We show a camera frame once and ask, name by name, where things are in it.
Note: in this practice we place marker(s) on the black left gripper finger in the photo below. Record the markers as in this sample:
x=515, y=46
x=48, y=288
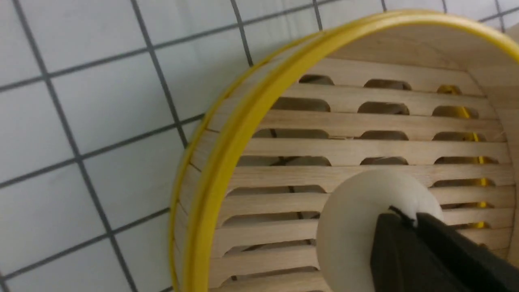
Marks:
x=425, y=255

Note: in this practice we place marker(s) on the white bun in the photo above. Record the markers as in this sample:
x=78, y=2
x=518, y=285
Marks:
x=347, y=224

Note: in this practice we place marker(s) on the bamboo steamer tray yellow rim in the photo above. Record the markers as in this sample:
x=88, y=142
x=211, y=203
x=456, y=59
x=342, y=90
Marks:
x=424, y=93

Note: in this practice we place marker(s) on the white grid tablecloth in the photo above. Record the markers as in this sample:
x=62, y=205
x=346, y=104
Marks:
x=99, y=99

